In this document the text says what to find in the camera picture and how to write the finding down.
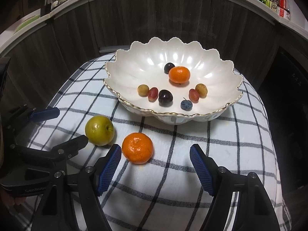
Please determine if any red label sauce bottle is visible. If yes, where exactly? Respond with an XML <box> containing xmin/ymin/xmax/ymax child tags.
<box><xmin>277</xmin><ymin>0</ymin><xmax>291</xmax><ymax>20</ymax></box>

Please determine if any brown longan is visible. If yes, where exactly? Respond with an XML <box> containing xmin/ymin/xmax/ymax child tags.
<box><xmin>137</xmin><ymin>84</ymin><xmax>150</xmax><ymax>97</ymax></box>
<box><xmin>195</xmin><ymin>84</ymin><xmax>208</xmax><ymax>98</ymax></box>

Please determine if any left hand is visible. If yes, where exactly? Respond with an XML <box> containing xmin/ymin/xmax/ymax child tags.
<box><xmin>1</xmin><ymin>189</ymin><xmax>26</xmax><ymax>207</ymax></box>

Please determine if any orange mandarin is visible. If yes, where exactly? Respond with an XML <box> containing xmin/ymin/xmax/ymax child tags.
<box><xmin>168</xmin><ymin>66</ymin><xmax>191</xmax><ymax>84</ymax></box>
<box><xmin>122</xmin><ymin>132</ymin><xmax>154</xmax><ymax>164</ymax></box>

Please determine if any red grape tomato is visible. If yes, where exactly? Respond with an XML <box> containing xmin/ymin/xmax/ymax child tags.
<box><xmin>188</xmin><ymin>89</ymin><xmax>200</xmax><ymax>103</ymax></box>
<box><xmin>148</xmin><ymin>87</ymin><xmax>159</xmax><ymax>102</ymax></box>

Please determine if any green apple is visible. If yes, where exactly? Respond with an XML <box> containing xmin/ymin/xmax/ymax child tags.
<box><xmin>85</xmin><ymin>115</ymin><xmax>115</xmax><ymax>146</ymax></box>

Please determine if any red grape tomato front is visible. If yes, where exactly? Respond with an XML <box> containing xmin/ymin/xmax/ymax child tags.
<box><xmin>148</xmin><ymin>87</ymin><xmax>159</xmax><ymax>102</ymax></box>

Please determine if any checkered white cloth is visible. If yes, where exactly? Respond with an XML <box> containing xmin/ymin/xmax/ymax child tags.
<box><xmin>18</xmin><ymin>54</ymin><xmax>291</xmax><ymax>230</ymax></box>

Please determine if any white scalloped ceramic bowl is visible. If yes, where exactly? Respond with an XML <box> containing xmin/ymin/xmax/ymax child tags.
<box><xmin>103</xmin><ymin>37</ymin><xmax>243</xmax><ymax>125</ymax></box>

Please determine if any blueberry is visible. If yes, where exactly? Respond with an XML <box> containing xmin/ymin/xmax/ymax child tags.
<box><xmin>180</xmin><ymin>98</ymin><xmax>193</xmax><ymax>111</ymax></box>

